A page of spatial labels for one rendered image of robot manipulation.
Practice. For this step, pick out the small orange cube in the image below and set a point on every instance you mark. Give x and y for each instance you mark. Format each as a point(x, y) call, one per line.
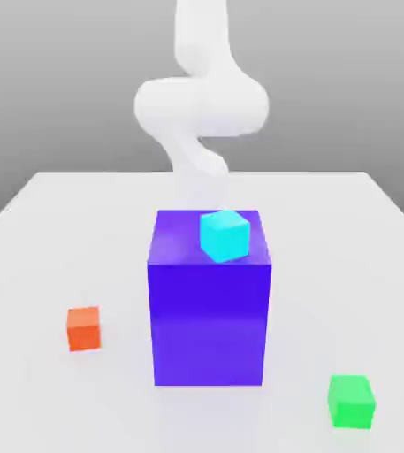
point(83, 329)

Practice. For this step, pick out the large purple box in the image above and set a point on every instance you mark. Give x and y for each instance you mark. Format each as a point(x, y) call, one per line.
point(208, 318)

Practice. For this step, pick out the small green cube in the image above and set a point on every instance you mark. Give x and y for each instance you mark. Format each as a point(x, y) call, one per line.
point(351, 401)

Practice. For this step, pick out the small cyan cube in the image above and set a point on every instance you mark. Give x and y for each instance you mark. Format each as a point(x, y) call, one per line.
point(224, 236)

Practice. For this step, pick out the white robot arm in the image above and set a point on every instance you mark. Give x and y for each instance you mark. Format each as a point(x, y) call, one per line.
point(201, 102)

